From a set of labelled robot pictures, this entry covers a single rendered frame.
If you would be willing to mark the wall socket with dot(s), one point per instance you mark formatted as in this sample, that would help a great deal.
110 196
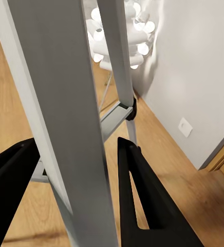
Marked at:
185 127

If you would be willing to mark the camera tripod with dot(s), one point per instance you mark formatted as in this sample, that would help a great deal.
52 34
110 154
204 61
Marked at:
47 48

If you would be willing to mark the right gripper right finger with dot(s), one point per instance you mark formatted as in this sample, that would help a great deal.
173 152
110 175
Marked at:
168 226

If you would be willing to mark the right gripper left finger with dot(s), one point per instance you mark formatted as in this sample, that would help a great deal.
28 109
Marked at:
17 165

